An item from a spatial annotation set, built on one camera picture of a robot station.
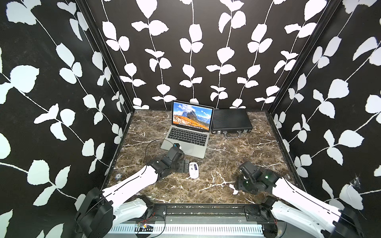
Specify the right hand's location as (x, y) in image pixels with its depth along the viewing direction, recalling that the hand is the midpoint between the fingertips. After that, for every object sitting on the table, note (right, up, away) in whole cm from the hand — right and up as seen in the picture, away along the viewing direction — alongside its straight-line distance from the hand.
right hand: (236, 184), depth 80 cm
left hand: (-29, +11, +3) cm, 32 cm away
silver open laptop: (-26, +32, +27) cm, 49 cm away
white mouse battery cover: (0, -4, 0) cm, 4 cm away
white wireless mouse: (-24, +6, +7) cm, 25 cm away
